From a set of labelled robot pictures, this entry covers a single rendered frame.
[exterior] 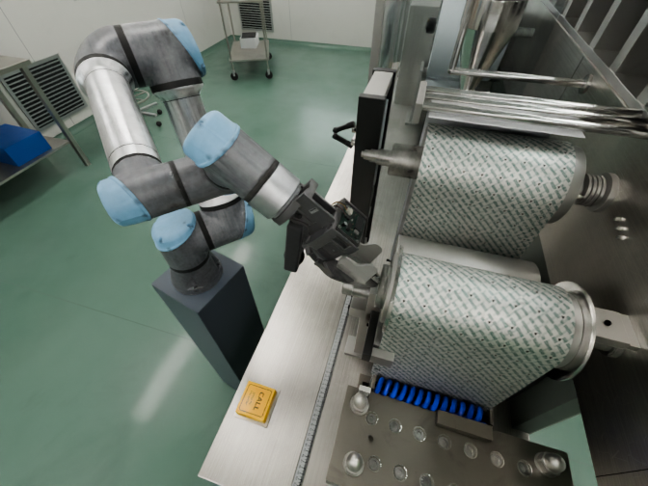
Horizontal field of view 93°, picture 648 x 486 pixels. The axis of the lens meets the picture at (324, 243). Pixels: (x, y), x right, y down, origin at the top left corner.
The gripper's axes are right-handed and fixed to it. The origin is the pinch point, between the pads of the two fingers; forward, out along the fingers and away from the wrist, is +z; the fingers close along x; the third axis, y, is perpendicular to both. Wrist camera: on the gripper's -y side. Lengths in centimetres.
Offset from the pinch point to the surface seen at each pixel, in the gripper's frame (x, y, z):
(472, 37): 65, 24, -5
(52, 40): 224, -257, -240
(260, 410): -19.2, -35.2, 6.6
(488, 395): -8.2, 4.2, 29.2
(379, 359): -9.7, -4.2, 9.6
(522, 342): -7.5, 17.2, 14.6
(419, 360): -8.1, 0.5, 14.4
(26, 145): 114, -252, -170
